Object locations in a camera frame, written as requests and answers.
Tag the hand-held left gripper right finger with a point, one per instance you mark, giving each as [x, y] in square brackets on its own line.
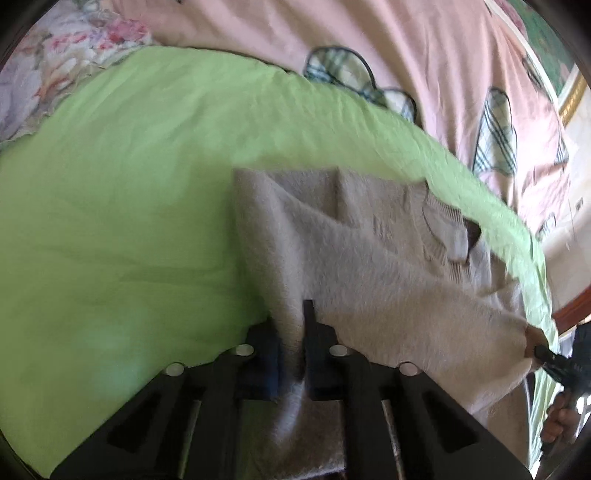
[318, 364]

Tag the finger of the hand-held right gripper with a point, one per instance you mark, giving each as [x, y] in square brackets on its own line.
[545, 354]

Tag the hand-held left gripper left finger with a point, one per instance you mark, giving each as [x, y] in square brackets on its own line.
[270, 367]

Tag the grey knit sweater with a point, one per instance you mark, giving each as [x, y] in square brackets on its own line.
[369, 258]

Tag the person's right hand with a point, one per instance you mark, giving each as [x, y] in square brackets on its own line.
[558, 415]

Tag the light green bed sheet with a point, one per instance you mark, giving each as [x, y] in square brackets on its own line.
[115, 207]

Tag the gold framed green picture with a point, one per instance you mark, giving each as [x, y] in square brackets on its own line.
[545, 41]

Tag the pink quilt with plaid hearts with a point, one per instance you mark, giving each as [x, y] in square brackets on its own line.
[415, 55]

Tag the purple floral ruffled pillow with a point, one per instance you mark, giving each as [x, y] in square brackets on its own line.
[46, 69]

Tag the wooden bed frame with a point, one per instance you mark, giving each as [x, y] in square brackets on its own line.
[572, 314]

